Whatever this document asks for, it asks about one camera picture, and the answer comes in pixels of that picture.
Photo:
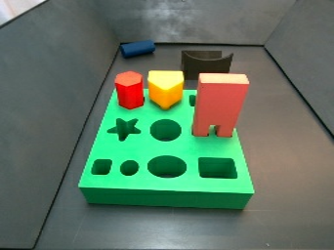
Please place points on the blue oval cylinder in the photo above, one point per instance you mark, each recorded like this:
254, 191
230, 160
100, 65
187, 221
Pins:
136, 48

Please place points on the green shape sorter board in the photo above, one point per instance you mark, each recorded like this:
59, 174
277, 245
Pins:
148, 162

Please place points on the black curved cradle fixture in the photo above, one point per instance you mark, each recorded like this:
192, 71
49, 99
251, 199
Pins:
204, 62

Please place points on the yellow pentagon prism block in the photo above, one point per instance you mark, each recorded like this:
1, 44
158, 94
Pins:
166, 85

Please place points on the red hexagonal prism block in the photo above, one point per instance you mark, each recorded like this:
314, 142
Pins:
128, 84

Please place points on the pink arch block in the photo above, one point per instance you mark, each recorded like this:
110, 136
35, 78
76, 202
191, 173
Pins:
221, 94

